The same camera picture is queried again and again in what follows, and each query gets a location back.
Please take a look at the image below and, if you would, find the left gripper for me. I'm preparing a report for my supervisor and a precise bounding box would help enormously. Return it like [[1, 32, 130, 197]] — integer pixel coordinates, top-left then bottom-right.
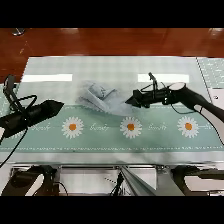
[[27, 99, 65, 127]]

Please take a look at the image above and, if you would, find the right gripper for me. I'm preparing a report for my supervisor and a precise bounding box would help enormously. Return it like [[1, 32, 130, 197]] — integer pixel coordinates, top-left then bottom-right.
[[124, 88, 170, 109]]

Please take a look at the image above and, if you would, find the pale grey-blue polo shirt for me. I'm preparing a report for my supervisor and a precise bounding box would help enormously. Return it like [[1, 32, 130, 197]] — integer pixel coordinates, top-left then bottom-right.
[[75, 79, 141, 118]]

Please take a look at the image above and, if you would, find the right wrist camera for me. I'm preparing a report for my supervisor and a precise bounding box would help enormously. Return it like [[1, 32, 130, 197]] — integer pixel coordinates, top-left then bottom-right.
[[147, 71, 158, 92]]

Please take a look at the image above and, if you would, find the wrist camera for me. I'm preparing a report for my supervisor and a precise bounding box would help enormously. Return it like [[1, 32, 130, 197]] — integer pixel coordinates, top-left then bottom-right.
[[147, 71, 158, 92], [2, 74, 20, 105]]

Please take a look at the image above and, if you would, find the black cable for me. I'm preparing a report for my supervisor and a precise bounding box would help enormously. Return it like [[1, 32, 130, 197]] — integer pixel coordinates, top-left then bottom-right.
[[169, 101, 198, 116], [110, 171, 126, 197], [0, 125, 29, 168]]

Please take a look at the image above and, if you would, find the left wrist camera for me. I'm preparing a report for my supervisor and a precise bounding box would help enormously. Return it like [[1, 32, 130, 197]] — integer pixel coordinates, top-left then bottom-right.
[[2, 74, 20, 105]]

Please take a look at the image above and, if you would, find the silver frame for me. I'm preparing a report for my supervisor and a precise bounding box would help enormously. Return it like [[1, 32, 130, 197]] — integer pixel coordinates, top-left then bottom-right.
[[0, 161, 224, 197]]

